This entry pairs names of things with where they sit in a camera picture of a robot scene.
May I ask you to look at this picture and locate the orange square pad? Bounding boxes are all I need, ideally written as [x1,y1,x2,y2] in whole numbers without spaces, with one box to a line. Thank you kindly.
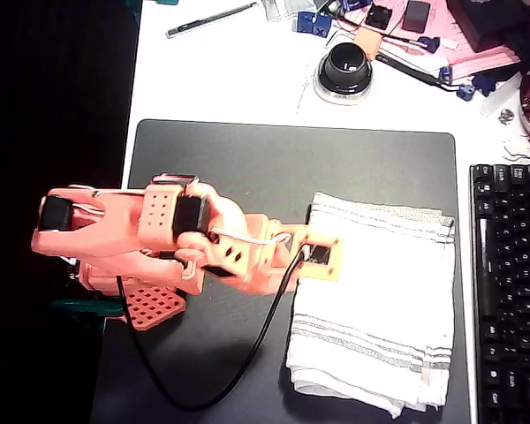
[352,26,384,61]

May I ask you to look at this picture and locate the grey paper pieces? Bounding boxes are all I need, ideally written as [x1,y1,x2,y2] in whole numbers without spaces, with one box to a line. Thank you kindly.
[264,0,319,23]

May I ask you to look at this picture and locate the black camera cable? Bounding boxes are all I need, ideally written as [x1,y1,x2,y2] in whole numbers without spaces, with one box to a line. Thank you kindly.
[116,246,313,412]

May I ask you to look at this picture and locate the pink paper stack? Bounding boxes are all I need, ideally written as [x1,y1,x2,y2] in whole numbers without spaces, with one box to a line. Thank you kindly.
[335,0,525,80]

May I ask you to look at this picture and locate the black square fan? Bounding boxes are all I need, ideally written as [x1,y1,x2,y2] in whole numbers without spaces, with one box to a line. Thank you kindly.
[364,2,395,31]

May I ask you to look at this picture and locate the black pen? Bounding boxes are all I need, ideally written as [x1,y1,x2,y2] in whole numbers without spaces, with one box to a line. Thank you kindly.
[165,1,260,40]

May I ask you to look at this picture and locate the black desk mat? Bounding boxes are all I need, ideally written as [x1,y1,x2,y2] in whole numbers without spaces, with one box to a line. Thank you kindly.
[90,117,472,424]

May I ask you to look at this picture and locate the dark rectangular device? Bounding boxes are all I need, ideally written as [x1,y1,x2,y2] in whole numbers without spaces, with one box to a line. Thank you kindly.
[400,0,432,34]

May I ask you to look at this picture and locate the dark maroon box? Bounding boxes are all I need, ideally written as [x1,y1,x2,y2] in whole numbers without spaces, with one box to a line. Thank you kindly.
[448,0,530,53]

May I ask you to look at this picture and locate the orange camera mount with camera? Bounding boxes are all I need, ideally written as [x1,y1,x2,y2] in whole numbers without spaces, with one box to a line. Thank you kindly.
[271,223,344,284]

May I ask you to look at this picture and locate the black keyboard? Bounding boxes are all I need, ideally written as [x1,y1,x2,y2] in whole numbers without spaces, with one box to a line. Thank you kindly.
[469,163,530,424]

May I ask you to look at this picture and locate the orange perforated base plate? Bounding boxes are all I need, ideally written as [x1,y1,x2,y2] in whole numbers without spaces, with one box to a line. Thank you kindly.
[123,285,187,331]

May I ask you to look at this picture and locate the black dome on white base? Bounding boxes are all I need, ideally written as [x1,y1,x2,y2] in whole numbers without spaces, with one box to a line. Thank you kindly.
[312,42,375,106]

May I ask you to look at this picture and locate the black tweezers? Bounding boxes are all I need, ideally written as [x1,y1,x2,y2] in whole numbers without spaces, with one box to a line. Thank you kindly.
[375,50,458,92]

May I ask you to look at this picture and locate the white striped towel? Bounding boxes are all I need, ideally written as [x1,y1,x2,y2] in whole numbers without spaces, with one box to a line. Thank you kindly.
[284,190,457,420]

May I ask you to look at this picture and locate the green clamp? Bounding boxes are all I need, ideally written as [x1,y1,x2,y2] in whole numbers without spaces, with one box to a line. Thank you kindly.
[50,298,123,320]

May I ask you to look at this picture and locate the red white servo wire loop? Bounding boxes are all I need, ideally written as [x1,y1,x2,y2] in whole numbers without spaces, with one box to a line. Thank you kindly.
[152,174,200,186]

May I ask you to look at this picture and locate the white plastic strip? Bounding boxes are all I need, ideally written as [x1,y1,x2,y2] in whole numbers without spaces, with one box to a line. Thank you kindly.
[480,72,525,118]

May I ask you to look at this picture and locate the blue printed block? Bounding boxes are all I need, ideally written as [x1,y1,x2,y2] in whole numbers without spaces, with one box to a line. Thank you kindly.
[312,15,333,40]
[295,11,318,34]

